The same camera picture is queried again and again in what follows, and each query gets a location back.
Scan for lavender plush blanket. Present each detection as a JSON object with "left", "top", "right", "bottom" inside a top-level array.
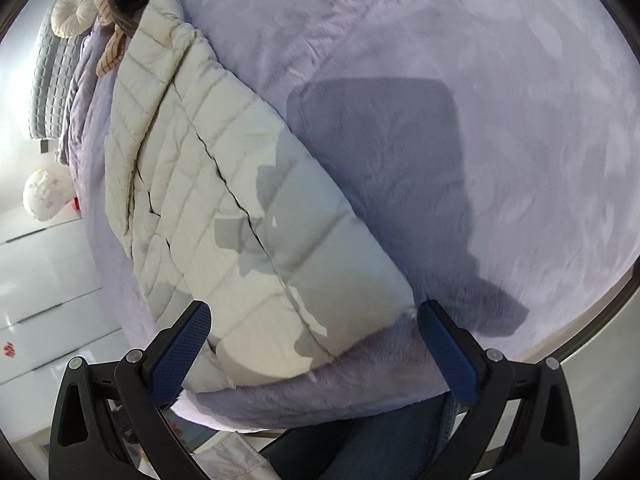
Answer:
[{"left": 56, "top": 0, "right": 640, "bottom": 435}]

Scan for cream quilted puffer jacket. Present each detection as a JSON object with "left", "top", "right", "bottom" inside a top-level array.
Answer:
[{"left": 104, "top": 0, "right": 417, "bottom": 393}]

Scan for white floral plush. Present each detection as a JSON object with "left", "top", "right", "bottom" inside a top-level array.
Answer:
[{"left": 22, "top": 169, "right": 76, "bottom": 223}]

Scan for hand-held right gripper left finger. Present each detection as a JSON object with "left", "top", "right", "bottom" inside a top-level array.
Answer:
[{"left": 47, "top": 300, "right": 213, "bottom": 480}]

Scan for round white cushion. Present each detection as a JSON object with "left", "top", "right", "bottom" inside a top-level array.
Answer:
[{"left": 50, "top": 0, "right": 103, "bottom": 38}]

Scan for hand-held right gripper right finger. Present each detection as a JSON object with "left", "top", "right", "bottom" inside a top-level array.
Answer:
[{"left": 416, "top": 299, "right": 582, "bottom": 480}]

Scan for person's silver padded jacket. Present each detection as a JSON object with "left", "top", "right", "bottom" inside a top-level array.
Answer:
[{"left": 192, "top": 430, "right": 281, "bottom": 480}]

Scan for person's blue jeans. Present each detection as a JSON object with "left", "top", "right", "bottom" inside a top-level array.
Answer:
[{"left": 260, "top": 392, "right": 463, "bottom": 480}]

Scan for white wardrobe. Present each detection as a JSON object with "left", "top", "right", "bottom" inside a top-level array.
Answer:
[{"left": 0, "top": 207, "right": 128, "bottom": 388}]

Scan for cream striped garment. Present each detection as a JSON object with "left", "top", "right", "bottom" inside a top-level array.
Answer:
[{"left": 92, "top": 0, "right": 132, "bottom": 78}]

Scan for grey quilted pillow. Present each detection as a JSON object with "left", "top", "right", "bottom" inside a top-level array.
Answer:
[{"left": 27, "top": 12, "right": 83, "bottom": 141}]

